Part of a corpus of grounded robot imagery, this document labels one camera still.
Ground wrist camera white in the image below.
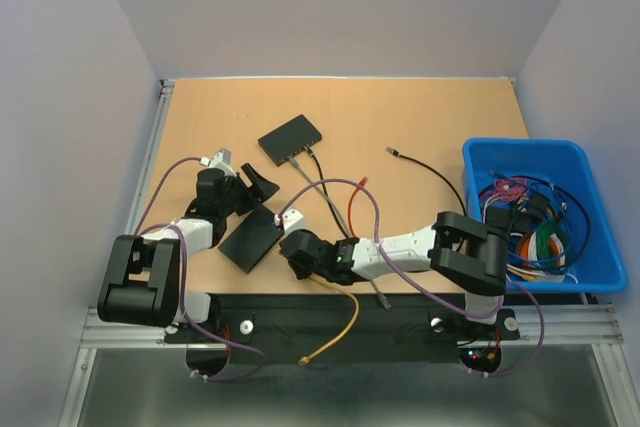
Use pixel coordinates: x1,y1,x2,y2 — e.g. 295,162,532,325
274,208,308,237
208,148,234,175

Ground black box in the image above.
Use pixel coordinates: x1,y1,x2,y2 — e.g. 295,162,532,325
219,205,284,274

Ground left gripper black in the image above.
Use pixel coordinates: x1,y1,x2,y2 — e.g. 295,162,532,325
219,163,279,216

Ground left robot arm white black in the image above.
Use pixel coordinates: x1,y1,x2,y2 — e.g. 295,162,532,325
97,161,283,327

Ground black ethernet cable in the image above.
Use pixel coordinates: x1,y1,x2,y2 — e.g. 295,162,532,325
305,146,469,243

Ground black network switch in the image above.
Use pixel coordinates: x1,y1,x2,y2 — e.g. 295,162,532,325
258,114,322,166

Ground blue plastic bin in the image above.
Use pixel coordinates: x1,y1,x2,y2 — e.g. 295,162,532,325
462,138,628,294

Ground yellow ethernet cable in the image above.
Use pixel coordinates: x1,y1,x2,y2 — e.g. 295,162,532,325
298,274,361,366

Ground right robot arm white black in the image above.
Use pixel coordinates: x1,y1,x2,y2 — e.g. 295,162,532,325
274,209,508,337

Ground red ethernet cable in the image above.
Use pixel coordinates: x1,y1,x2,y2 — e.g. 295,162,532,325
347,176,369,238

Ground aluminium frame rail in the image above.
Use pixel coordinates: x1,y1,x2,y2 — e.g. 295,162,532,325
58,79,176,426

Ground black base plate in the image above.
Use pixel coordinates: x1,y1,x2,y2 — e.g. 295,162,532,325
165,293,520,372

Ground tangled cables in bin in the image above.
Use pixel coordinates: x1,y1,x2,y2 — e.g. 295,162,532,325
477,169,594,286

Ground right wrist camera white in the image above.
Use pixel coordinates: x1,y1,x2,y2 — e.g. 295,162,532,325
274,208,308,237

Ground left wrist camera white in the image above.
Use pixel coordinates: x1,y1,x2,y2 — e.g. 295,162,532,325
208,148,234,175

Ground grey ethernet cable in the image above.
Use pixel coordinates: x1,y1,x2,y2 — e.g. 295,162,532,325
287,154,392,311

